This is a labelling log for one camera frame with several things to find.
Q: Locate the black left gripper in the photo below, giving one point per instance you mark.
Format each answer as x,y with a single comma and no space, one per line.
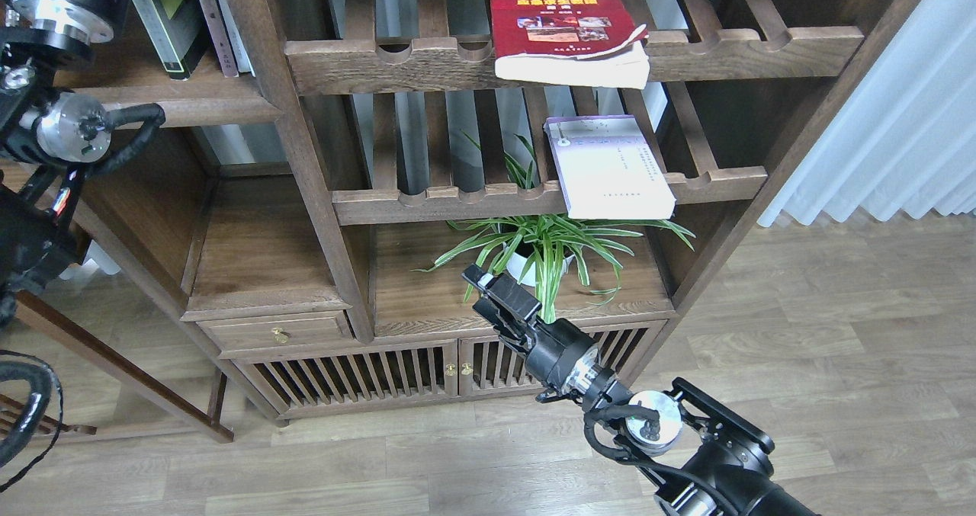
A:
85,21

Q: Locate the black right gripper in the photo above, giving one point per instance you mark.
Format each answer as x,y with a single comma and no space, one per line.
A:
561,356

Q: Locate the black yellow-green cover book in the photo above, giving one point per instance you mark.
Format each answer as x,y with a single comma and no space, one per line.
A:
177,30

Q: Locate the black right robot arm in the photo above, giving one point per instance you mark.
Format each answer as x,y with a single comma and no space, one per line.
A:
704,458

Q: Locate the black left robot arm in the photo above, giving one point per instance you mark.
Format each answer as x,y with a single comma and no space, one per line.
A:
68,137

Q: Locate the white plant pot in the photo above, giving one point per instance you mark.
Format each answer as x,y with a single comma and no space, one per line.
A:
539,265

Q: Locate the green spider plant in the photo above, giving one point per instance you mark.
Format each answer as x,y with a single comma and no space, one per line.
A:
546,241

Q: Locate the pale lavender cover book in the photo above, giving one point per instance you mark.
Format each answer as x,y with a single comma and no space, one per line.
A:
607,170

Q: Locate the white spine upright book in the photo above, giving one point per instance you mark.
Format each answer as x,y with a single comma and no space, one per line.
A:
242,60

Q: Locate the dark wooden bookshelf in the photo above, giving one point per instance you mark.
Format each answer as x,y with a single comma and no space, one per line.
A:
312,195

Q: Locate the red cover book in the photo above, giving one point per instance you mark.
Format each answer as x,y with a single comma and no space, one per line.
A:
591,43

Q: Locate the wooden side furniture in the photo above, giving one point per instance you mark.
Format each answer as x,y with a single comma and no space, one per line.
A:
128,369

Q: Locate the white pleated curtain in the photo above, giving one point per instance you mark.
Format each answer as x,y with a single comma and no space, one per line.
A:
905,140

